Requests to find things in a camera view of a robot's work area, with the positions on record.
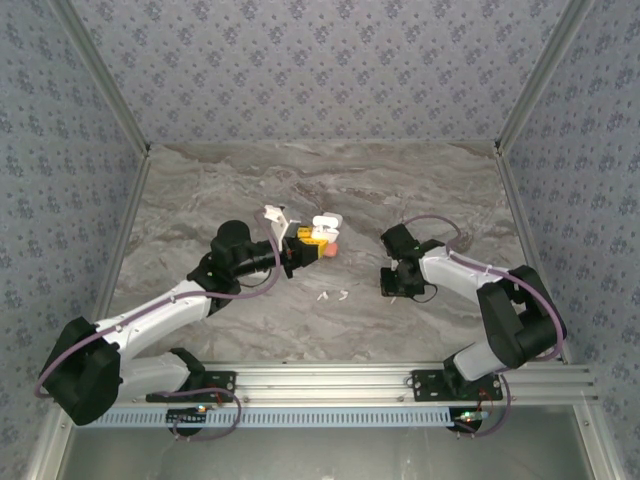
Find black controller board with LED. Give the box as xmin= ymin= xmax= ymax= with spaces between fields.
xmin=452 ymin=408 xmax=494 ymax=432
xmin=166 ymin=405 xmax=210 ymax=436

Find grey metal lower panel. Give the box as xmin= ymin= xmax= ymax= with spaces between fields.
xmin=54 ymin=404 xmax=609 ymax=480

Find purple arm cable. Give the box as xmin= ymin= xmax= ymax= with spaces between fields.
xmin=402 ymin=213 xmax=570 ymax=374
xmin=32 ymin=208 xmax=282 ymax=400

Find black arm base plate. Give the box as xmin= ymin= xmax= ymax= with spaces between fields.
xmin=199 ymin=368 xmax=238 ymax=404
xmin=411 ymin=368 xmax=504 ymax=403

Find aluminium table side rail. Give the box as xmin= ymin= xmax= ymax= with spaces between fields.
xmin=79 ymin=149 xmax=152 ymax=359
xmin=494 ymin=149 xmax=574 ymax=365

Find aluminium mounting rail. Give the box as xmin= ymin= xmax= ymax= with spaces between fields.
xmin=144 ymin=360 xmax=600 ymax=407

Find white slotted cable duct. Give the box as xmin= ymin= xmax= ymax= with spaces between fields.
xmin=92 ymin=405 xmax=454 ymax=430

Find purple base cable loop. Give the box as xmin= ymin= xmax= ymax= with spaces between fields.
xmin=158 ymin=384 xmax=245 ymax=444
xmin=452 ymin=372 xmax=514 ymax=441

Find aluminium frame post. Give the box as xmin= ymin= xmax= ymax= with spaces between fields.
xmin=572 ymin=403 xmax=624 ymax=480
xmin=47 ymin=0 xmax=152 ymax=157
xmin=494 ymin=0 xmax=599 ymax=156
xmin=22 ymin=409 xmax=71 ymax=480

